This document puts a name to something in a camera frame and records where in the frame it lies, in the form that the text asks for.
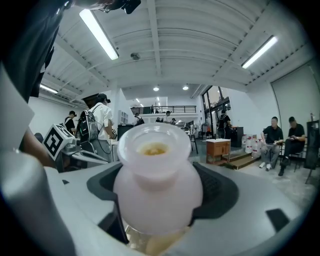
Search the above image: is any person's dark shirt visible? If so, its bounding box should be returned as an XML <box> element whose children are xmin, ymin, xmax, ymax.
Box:
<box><xmin>1</xmin><ymin>0</ymin><xmax>74</xmax><ymax>104</ymax></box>

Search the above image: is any small wooden cabinet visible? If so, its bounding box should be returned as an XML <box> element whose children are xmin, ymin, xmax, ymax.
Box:
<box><xmin>205</xmin><ymin>138</ymin><xmax>232</xmax><ymax>166</ymax></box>

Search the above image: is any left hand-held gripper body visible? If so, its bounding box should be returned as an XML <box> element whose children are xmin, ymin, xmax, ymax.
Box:
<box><xmin>42</xmin><ymin>123</ymin><xmax>109</xmax><ymax>173</ymax></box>

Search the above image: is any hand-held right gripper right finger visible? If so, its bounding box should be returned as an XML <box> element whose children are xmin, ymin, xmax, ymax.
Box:
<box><xmin>164</xmin><ymin>161</ymin><xmax>302</xmax><ymax>256</ymax></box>

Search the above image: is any black head-worn camera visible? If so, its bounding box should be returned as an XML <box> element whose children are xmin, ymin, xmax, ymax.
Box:
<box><xmin>99</xmin><ymin>0</ymin><xmax>142</xmax><ymax>15</ymax></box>

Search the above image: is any black stand with panel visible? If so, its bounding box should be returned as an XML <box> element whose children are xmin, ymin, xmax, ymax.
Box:
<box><xmin>303</xmin><ymin>119</ymin><xmax>320</xmax><ymax>185</ymax></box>

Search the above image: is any translucent pink container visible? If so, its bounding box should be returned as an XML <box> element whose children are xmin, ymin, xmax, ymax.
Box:
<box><xmin>112</xmin><ymin>122</ymin><xmax>204</xmax><ymax>236</ymax></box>

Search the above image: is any black cabinet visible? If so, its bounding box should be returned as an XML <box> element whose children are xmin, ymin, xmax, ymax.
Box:
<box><xmin>230</xmin><ymin>126</ymin><xmax>245</xmax><ymax>148</ymax></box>

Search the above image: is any person's left forearm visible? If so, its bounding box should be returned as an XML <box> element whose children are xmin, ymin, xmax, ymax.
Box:
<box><xmin>19</xmin><ymin>127</ymin><xmax>56</xmax><ymax>169</ymax></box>

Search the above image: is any black metal balcony railing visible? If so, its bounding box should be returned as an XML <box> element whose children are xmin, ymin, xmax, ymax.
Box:
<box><xmin>130</xmin><ymin>105</ymin><xmax>197</xmax><ymax>115</ymax></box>

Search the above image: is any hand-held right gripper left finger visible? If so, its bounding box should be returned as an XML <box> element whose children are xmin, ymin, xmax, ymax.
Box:
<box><xmin>44</xmin><ymin>161</ymin><xmax>151</xmax><ymax>256</ymax></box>

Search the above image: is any wooden platform step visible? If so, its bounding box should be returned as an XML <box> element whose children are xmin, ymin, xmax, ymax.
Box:
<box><xmin>219</xmin><ymin>151</ymin><xmax>262</xmax><ymax>171</ymax></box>

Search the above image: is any long ceiling tube light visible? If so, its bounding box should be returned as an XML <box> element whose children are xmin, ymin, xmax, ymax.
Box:
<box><xmin>240</xmin><ymin>35</ymin><xmax>279</xmax><ymax>70</ymax></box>
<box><xmin>79</xmin><ymin>8</ymin><xmax>120</xmax><ymax>61</ymax></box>
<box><xmin>39</xmin><ymin>83</ymin><xmax>59</xmax><ymax>95</ymax></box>

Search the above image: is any black box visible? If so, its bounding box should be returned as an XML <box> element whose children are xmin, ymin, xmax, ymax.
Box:
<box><xmin>117</xmin><ymin>123</ymin><xmax>135</xmax><ymax>141</ymax></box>

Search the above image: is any group of large water bottles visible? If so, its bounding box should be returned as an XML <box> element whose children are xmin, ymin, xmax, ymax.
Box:
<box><xmin>241</xmin><ymin>134</ymin><xmax>264</xmax><ymax>159</ymax></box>

